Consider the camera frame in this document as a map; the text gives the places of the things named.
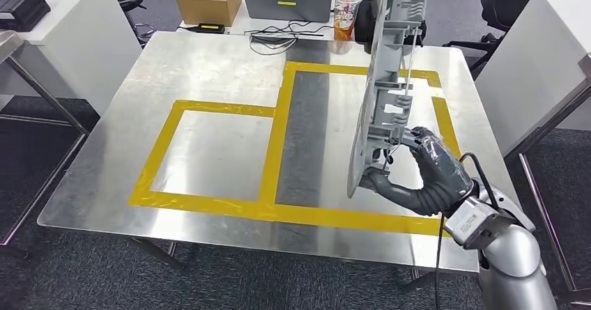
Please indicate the white desk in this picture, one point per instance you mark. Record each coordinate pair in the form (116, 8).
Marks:
(233, 28)

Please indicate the black plastic case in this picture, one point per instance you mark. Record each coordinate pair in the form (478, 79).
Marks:
(23, 8)

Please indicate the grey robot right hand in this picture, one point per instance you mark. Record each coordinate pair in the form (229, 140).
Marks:
(443, 169)

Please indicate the black power adapter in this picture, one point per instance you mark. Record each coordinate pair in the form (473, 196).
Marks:
(210, 28)

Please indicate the black rounded object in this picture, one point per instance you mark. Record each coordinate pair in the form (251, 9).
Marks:
(364, 19)

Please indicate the silver wheel hubcap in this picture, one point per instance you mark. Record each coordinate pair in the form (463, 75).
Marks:
(376, 105)

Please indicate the white table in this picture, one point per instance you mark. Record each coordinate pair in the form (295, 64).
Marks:
(531, 68)
(83, 45)

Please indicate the iced drink cup red straw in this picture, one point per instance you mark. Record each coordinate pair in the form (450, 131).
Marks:
(346, 17)

